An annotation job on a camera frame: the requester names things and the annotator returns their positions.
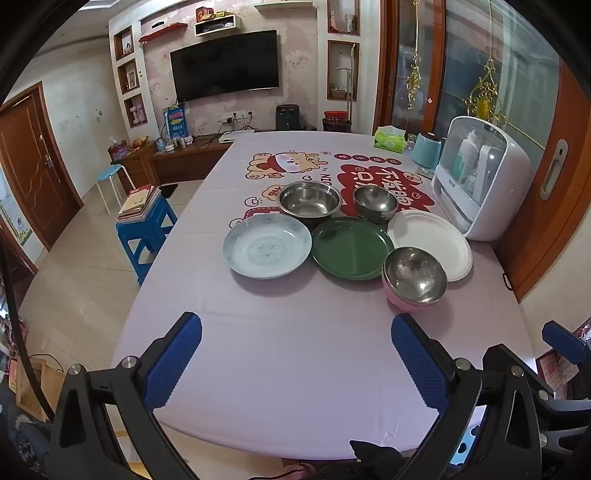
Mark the blue printed box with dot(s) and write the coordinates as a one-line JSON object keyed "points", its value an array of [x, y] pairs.
{"points": [[174, 122]]}

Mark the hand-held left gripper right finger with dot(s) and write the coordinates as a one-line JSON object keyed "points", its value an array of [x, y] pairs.
{"points": [[418, 360]]}

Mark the white router box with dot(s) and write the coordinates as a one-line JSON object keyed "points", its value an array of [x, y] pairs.
{"points": [[233, 136]]}

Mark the wall poster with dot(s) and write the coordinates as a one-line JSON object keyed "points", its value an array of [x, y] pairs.
{"points": [[16, 226]]}

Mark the teal canister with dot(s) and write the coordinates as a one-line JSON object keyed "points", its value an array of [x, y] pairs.
{"points": [[425, 152]]}

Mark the blue-white ceramic plate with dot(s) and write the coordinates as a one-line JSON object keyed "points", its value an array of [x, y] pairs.
{"points": [[265, 244]]}

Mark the gold door ornament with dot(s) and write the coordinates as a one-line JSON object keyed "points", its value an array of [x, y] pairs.
{"points": [[482, 97], [414, 74]]}

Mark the large steel bowl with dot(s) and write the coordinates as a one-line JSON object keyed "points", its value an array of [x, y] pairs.
{"points": [[307, 198]]}

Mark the red wall shelf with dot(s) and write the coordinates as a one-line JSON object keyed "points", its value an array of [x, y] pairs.
{"points": [[161, 32]]}

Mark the black television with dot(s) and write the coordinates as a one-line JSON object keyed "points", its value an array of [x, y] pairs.
{"points": [[226, 64]]}

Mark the green plate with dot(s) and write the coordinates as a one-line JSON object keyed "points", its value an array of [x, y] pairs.
{"points": [[351, 249]]}

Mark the red box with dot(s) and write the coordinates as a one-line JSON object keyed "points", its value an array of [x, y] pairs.
{"points": [[203, 13]]}

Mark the small steel bowl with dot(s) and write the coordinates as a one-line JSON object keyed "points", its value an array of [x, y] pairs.
{"points": [[375, 201]]}

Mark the stack of books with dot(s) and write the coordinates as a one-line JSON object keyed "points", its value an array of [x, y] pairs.
{"points": [[138, 201]]}

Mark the white plate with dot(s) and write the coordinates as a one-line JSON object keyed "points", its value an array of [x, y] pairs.
{"points": [[429, 235]]}

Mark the white sterilizer cabinet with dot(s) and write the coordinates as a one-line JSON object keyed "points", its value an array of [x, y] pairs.
{"points": [[503, 184]]}

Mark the red basket with bottles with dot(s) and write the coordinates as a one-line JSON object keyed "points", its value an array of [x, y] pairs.
{"points": [[336, 121]]}

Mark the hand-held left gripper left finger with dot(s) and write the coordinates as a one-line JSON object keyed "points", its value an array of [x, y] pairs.
{"points": [[173, 360]]}

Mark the pink steel bowl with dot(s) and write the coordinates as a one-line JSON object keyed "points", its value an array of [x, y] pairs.
{"points": [[413, 272]]}

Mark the wooden TV cabinet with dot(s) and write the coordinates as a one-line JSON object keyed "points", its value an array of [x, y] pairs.
{"points": [[184, 161]]}

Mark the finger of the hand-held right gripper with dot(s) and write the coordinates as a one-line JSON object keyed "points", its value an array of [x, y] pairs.
{"points": [[561, 341]]}

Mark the dark air fryer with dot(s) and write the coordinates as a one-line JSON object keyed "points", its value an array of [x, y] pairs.
{"points": [[287, 117]]}

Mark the dark cloth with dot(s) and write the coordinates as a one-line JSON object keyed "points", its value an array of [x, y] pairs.
{"points": [[374, 457]]}

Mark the pile of fruit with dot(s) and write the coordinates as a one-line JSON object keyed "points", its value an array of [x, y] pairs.
{"points": [[138, 141]]}

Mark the round blue-seat stool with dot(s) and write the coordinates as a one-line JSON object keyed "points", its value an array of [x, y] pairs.
{"points": [[110, 171]]}

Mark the green tissue pack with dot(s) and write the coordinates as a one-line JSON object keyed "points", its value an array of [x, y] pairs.
{"points": [[390, 138]]}

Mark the wooden room door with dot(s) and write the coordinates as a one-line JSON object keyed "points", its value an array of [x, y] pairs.
{"points": [[27, 161]]}

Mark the wooden crate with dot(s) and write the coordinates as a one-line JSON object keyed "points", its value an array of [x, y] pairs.
{"points": [[32, 383]]}

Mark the blue plastic stool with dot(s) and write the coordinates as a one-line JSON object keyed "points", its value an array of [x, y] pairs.
{"points": [[138, 230]]}

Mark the white wall shelf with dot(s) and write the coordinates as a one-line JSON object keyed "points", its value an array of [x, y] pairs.
{"points": [[214, 25]]}

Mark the wooden sliding door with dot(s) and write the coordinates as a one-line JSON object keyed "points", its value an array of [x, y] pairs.
{"points": [[568, 230]]}

